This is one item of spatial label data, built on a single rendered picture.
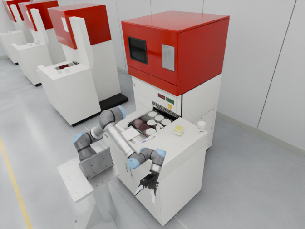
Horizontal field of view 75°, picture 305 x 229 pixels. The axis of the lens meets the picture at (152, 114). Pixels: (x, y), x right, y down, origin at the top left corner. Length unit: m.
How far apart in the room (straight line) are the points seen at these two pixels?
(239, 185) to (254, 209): 0.32
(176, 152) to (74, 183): 0.88
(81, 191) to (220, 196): 1.61
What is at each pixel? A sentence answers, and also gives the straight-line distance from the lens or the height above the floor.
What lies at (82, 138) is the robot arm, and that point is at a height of 1.09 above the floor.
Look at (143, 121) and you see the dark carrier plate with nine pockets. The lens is 2.14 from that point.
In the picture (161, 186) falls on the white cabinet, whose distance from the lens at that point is 1.76.
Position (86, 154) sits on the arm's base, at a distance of 1.76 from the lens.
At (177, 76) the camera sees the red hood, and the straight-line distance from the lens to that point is 1.82.
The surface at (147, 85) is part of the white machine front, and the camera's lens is 2.30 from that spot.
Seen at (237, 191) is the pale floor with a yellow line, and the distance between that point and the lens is 2.75.
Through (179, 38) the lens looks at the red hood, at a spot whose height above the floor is 1.75.
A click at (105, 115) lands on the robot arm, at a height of 1.39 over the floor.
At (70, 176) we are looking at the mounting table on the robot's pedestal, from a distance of 1.92.
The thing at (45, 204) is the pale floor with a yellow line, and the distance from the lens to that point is 2.94.
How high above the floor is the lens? 2.18
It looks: 35 degrees down
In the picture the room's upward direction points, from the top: 4 degrees counter-clockwise
